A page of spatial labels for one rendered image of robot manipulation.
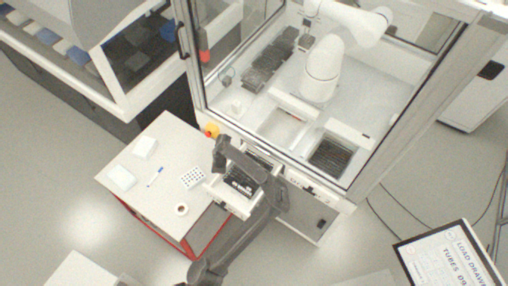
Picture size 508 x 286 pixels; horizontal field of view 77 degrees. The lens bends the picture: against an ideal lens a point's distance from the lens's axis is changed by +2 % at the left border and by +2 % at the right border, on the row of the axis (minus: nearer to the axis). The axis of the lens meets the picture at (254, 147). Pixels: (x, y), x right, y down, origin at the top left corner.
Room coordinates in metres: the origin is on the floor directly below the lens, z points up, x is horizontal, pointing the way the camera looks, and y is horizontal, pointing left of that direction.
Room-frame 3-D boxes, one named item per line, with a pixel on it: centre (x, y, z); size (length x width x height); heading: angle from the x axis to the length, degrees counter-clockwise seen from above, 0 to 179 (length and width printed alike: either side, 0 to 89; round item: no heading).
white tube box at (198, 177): (0.73, 0.34, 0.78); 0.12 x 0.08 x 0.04; 133
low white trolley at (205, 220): (0.80, 0.47, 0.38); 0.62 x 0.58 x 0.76; 58
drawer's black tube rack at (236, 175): (0.74, 0.02, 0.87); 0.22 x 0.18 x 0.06; 148
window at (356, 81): (0.84, -0.09, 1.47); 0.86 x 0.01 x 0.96; 58
